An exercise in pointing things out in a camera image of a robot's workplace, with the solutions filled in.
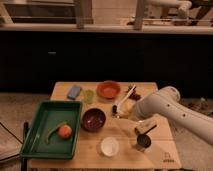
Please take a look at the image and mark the yellow banana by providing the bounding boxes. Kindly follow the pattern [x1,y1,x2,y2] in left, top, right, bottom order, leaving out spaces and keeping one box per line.
[117,102,130,118]

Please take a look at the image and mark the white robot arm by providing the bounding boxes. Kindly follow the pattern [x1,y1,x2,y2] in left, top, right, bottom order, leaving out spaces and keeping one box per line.
[123,86,213,146]

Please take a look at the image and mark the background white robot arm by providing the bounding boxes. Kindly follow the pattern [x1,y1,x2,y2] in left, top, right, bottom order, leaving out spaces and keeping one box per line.
[147,0,192,19]

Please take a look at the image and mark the orange red bowl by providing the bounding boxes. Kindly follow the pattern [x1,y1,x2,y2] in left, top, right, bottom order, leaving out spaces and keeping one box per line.
[96,80,121,99]

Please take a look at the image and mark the dark maroon bowl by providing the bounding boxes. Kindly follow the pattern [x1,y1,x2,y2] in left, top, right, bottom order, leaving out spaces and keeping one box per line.
[81,108,106,132]

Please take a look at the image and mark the white dish brush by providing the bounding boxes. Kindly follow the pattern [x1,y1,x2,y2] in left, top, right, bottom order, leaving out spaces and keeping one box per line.
[112,85,136,117]

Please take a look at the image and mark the dark red grapes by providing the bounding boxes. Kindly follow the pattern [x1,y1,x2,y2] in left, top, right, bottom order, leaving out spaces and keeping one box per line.
[127,85,141,101]

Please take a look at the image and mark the small wooden block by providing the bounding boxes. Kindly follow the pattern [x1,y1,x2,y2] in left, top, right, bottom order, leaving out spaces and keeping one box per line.
[135,121,156,134]

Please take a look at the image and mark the black metal cup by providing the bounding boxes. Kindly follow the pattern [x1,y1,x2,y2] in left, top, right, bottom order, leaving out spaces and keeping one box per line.
[136,134,151,151]

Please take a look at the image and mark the white cup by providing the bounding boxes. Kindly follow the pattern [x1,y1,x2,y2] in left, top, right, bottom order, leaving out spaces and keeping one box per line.
[97,137,119,157]

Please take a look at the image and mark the green translucent cup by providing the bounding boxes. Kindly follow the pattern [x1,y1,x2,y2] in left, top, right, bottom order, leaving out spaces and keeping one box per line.
[83,89,94,104]

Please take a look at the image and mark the blue sponge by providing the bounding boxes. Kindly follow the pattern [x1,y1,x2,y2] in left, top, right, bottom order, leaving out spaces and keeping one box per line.
[67,85,81,100]

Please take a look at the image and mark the green chili pepper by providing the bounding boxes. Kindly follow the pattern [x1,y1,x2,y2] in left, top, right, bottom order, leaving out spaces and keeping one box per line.
[45,122,66,144]

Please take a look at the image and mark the orange fruit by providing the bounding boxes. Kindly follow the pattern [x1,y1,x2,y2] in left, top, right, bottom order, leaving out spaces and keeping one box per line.
[58,125,72,139]

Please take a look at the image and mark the green plastic tray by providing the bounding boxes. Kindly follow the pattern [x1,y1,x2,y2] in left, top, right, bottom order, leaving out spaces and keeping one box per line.
[20,101,82,160]

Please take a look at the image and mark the black pole left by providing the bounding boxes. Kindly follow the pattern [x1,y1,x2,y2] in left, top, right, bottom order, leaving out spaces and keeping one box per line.
[20,121,30,171]

